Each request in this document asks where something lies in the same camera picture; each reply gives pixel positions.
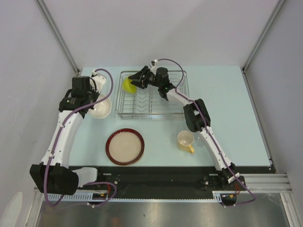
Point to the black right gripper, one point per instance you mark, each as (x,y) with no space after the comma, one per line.
(139,80)

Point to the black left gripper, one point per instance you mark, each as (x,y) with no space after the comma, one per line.
(95,92)

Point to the lime green bowl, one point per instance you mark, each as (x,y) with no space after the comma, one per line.
(128,87)

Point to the white bowl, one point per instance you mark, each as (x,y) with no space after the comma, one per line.
(101,110)

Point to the red rimmed beige plate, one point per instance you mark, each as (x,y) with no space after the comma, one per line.
(125,147)

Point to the yellow mug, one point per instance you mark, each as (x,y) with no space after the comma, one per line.
(185,140)

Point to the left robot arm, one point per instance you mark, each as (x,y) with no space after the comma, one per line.
(52,175)

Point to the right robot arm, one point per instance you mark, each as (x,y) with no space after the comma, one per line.
(196,116)

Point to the clear glass cup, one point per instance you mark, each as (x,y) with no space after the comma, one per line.
(198,141)

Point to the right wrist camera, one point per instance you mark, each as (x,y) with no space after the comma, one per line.
(153,64)

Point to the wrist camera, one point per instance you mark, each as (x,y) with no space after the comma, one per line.
(153,64)
(97,81)

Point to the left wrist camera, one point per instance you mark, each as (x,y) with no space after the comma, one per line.
(97,81)

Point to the metal wire dish rack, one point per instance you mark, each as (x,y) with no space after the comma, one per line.
(144,104)

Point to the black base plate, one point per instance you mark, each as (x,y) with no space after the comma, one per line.
(163,183)

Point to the white slotted cable duct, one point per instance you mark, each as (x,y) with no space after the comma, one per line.
(100,197)

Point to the aluminium frame rail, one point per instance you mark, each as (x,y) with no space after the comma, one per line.
(267,183)

